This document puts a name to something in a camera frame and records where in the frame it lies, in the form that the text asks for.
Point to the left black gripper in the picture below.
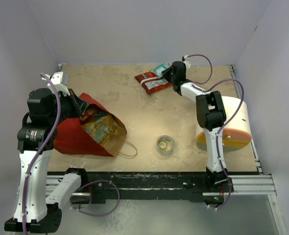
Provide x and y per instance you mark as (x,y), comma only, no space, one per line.
(79,105)

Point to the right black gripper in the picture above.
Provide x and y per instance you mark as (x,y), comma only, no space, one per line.
(166,72)

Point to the green snack packet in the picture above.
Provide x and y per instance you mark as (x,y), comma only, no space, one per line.
(160,68)

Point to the red white snack packet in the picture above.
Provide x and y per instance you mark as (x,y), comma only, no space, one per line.
(151,82)

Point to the red brown paper bag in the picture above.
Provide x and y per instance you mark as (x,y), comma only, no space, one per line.
(73,140)

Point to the yellow kettle chips bag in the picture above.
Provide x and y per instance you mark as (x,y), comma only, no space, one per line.
(101,127)

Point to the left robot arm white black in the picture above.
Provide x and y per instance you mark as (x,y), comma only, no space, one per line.
(37,211)

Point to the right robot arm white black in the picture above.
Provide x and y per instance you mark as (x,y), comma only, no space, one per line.
(210,116)

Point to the clear tape roll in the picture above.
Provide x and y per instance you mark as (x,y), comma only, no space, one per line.
(164,145)

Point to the large white paper roll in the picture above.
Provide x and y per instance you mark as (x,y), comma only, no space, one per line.
(237,133)

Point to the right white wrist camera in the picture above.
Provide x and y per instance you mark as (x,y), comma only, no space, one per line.
(186,61)

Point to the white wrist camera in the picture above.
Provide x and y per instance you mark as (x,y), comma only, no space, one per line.
(186,61)
(59,80)

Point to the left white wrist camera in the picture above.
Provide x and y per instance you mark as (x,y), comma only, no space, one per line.
(59,80)

